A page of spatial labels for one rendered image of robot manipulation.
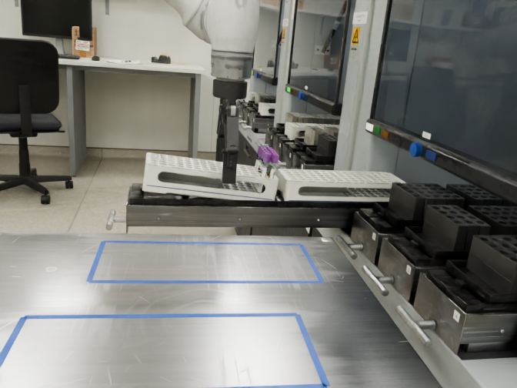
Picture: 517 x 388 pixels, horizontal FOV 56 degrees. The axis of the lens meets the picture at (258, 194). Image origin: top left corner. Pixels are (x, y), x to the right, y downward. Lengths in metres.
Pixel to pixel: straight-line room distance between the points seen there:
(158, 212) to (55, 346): 0.53
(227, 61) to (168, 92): 3.57
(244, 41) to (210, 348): 0.65
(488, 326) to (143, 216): 0.69
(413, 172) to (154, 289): 0.86
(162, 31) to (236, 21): 3.55
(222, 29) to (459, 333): 0.70
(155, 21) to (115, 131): 1.03
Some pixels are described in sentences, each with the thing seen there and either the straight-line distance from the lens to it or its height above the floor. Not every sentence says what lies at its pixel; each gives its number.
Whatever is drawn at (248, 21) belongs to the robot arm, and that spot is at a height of 1.20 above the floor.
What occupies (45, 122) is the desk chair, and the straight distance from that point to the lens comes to 3.52.
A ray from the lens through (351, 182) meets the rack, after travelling 1.16.
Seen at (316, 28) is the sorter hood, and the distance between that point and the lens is 1.77.
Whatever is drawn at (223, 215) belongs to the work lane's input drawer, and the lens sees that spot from 1.09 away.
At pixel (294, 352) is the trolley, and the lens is 0.60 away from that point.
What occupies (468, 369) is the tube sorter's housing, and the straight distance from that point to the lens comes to 0.81.
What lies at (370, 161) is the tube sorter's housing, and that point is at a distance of 1.31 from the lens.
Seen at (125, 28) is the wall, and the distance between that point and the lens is 4.59.
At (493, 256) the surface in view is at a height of 0.87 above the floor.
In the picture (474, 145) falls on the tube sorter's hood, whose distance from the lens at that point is 0.90.
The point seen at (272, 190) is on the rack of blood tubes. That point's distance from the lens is 1.11.
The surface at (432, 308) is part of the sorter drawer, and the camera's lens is 0.87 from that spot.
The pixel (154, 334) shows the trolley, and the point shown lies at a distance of 0.62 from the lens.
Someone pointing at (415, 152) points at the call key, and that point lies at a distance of 1.02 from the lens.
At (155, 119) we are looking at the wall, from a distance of 4.64.
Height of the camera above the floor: 1.16
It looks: 18 degrees down
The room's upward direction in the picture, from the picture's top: 5 degrees clockwise
